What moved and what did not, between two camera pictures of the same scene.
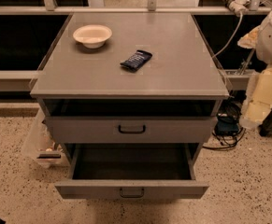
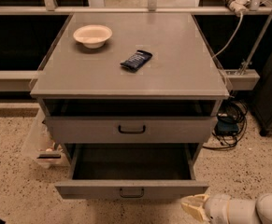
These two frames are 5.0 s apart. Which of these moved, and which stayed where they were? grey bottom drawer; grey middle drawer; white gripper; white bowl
Moved: white gripper
Stayed: grey bottom drawer; white bowl; grey middle drawer
